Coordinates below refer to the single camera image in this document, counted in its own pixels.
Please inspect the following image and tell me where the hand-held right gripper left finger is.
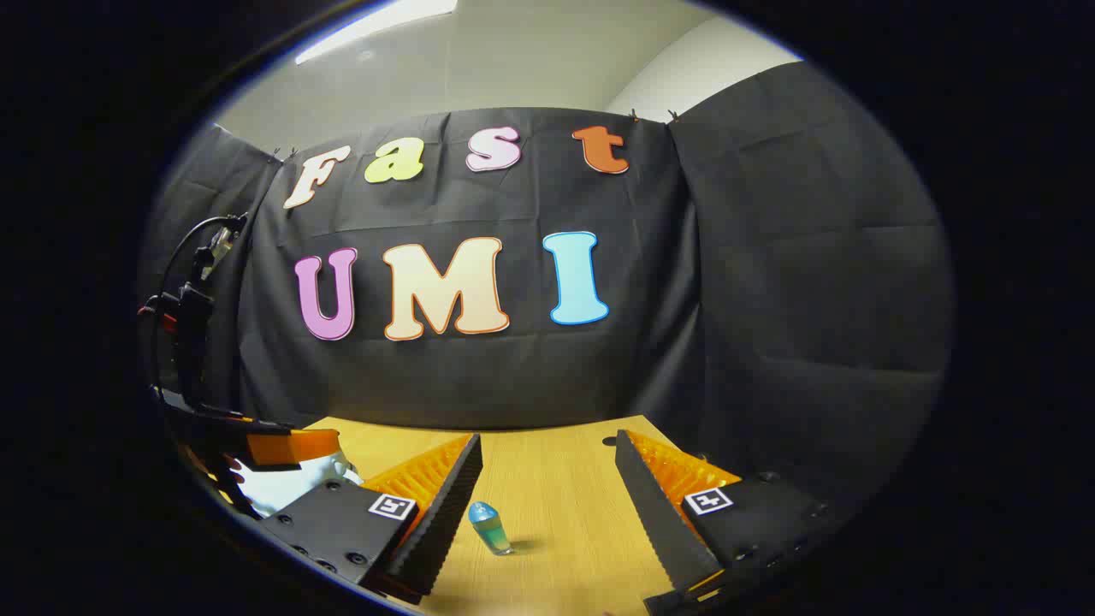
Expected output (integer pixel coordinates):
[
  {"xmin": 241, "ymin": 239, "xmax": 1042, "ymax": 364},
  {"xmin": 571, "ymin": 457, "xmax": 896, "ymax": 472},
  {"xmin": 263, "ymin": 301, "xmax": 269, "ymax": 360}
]
[{"xmin": 257, "ymin": 433, "xmax": 484, "ymax": 607}]

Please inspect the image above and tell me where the black backdrop cloth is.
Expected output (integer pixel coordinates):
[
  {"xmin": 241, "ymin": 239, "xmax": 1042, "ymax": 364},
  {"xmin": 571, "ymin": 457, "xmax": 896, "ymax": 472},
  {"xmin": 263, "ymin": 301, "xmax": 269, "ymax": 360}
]
[{"xmin": 141, "ymin": 60, "xmax": 955, "ymax": 514}]

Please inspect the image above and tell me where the small blue-capped bottle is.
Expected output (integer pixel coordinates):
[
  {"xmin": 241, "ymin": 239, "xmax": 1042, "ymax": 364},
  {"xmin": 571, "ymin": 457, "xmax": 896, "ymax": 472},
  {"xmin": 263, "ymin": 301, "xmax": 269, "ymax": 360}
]
[{"xmin": 468, "ymin": 501, "xmax": 516, "ymax": 557}]

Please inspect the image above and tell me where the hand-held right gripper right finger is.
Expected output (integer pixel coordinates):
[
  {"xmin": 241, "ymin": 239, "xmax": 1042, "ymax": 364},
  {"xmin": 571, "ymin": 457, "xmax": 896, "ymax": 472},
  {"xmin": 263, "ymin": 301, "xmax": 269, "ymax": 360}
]
[{"xmin": 613, "ymin": 429, "xmax": 832, "ymax": 616}]

